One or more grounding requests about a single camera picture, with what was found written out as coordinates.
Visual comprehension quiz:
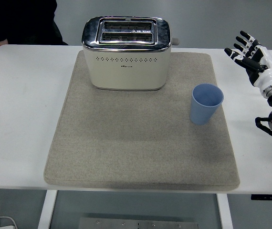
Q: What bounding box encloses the blue ribbed plastic cup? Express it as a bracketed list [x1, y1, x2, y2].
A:
[189, 83, 224, 125]

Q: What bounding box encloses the white table leg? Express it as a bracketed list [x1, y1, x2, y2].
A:
[216, 193, 234, 229]
[37, 190, 58, 229]

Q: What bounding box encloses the cream and chrome toaster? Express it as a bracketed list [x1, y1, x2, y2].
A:
[81, 16, 181, 92]

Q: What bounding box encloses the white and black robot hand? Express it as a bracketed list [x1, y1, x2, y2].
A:
[224, 30, 272, 93]

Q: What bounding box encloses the person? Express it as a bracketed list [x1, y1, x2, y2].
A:
[0, 0, 69, 51]

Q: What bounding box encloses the black table control panel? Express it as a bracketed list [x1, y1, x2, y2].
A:
[251, 194, 272, 201]

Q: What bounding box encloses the grey cable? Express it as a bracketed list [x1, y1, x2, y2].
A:
[0, 216, 17, 229]

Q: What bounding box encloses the beige felt mat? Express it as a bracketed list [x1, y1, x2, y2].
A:
[42, 51, 241, 191]

